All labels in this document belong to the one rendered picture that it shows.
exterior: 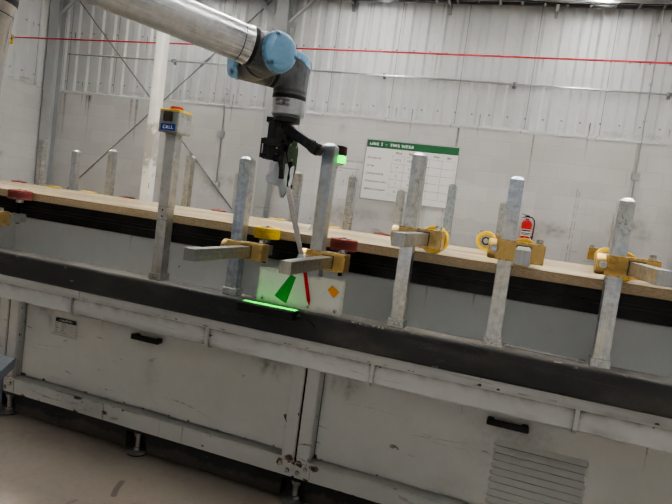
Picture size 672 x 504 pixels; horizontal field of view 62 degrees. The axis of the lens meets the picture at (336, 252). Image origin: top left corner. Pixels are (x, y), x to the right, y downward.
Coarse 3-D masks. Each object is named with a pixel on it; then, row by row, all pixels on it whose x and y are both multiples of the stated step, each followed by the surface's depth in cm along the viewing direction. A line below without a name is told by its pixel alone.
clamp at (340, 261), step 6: (306, 252) 156; (312, 252) 155; (318, 252) 155; (324, 252) 154; (330, 252) 155; (336, 252) 158; (336, 258) 153; (342, 258) 153; (348, 258) 155; (336, 264) 153; (342, 264) 153; (348, 264) 156; (330, 270) 154; (336, 270) 153; (342, 270) 153; (348, 270) 157
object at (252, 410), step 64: (64, 256) 212; (128, 256) 202; (384, 256) 172; (0, 320) 223; (384, 320) 173; (448, 320) 166; (512, 320) 161; (576, 320) 155; (640, 320) 150; (64, 384) 218; (128, 384) 208; (192, 384) 199; (256, 384) 191; (320, 384) 182; (192, 448) 199; (256, 448) 188; (320, 448) 184; (384, 448) 177; (448, 448) 171; (512, 448) 164; (576, 448) 159; (640, 448) 154
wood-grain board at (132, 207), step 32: (0, 192) 213; (64, 192) 254; (192, 224) 187; (224, 224) 183; (256, 224) 195; (288, 224) 230; (416, 256) 163; (448, 256) 160; (480, 256) 181; (640, 288) 145
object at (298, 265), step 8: (320, 256) 150; (328, 256) 153; (280, 264) 128; (288, 264) 127; (296, 264) 130; (304, 264) 134; (312, 264) 139; (320, 264) 145; (328, 264) 151; (280, 272) 128; (288, 272) 127; (296, 272) 130
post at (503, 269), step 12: (516, 180) 138; (516, 192) 138; (516, 204) 138; (504, 216) 140; (516, 216) 139; (504, 228) 140; (516, 228) 139; (504, 264) 140; (504, 276) 140; (504, 288) 140; (492, 300) 141; (504, 300) 140; (492, 312) 141; (492, 324) 141; (492, 336) 141
